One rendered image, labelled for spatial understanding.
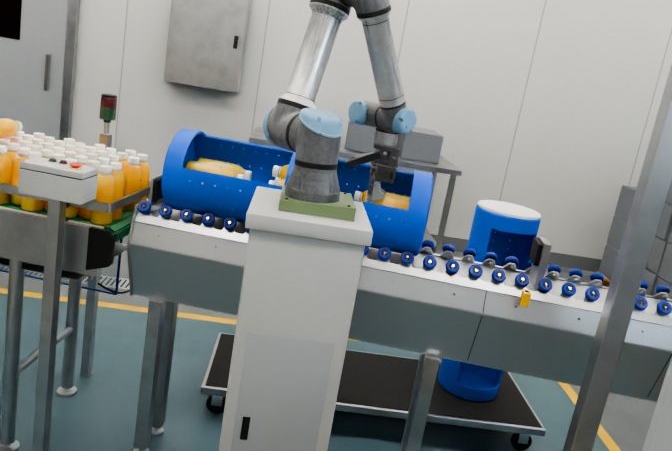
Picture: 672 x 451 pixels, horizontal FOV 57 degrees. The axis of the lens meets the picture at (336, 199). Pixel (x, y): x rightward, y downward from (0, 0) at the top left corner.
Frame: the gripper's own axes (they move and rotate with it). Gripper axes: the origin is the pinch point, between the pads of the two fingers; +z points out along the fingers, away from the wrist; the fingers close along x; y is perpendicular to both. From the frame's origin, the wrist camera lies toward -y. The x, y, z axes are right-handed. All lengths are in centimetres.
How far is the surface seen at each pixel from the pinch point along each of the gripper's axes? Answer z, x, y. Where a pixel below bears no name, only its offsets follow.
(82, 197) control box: 9, -27, -84
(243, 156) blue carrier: -5, 17, -48
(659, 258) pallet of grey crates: 56, 261, 212
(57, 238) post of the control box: 24, -25, -92
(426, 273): 18.0, -5.6, 23.3
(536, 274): 13, 1, 59
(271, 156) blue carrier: -6.8, 16.0, -37.3
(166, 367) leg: 81, 10, -65
